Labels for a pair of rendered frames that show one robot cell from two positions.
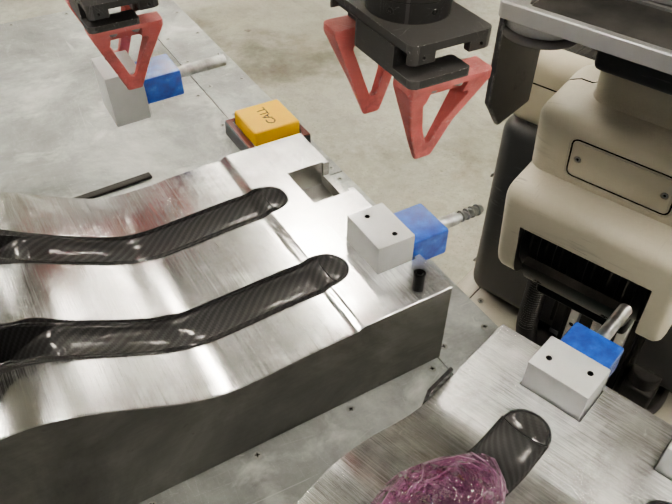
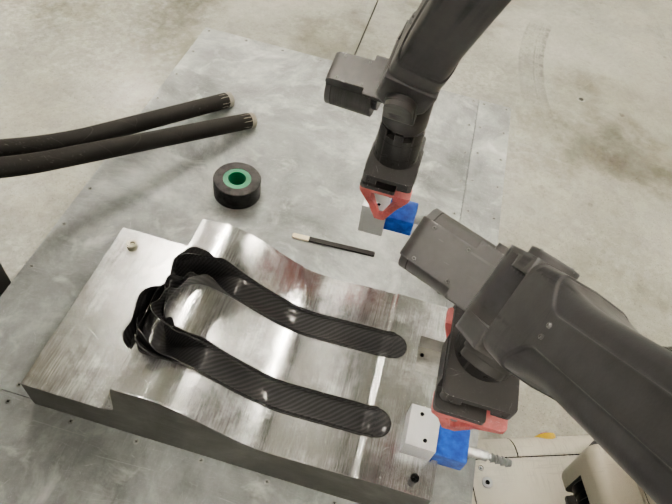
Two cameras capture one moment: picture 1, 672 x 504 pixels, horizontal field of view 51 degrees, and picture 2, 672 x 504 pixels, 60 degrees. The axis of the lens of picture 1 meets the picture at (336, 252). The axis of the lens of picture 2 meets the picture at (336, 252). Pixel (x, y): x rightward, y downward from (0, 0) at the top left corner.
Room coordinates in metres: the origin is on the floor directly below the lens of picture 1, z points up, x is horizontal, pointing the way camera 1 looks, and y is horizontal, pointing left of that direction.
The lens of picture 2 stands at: (0.15, -0.09, 1.54)
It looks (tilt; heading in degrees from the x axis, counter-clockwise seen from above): 52 degrees down; 37
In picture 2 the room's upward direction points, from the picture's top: 12 degrees clockwise
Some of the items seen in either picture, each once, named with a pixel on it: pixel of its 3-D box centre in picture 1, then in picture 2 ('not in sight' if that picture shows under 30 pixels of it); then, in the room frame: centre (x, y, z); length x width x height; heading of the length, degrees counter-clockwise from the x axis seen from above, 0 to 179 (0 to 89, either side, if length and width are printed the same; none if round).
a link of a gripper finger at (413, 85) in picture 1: (417, 90); (464, 396); (0.44, -0.05, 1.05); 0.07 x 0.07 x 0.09; 31
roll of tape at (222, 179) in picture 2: not in sight; (237, 185); (0.57, 0.46, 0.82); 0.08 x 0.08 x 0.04
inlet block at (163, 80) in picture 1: (166, 75); (407, 217); (0.66, 0.18, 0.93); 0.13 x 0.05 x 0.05; 120
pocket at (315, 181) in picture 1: (320, 196); (431, 364); (0.54, 0.02, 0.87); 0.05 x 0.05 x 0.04; 32
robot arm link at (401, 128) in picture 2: not in sight; (403, 103); (0.64, 0.22, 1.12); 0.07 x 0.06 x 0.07; 115
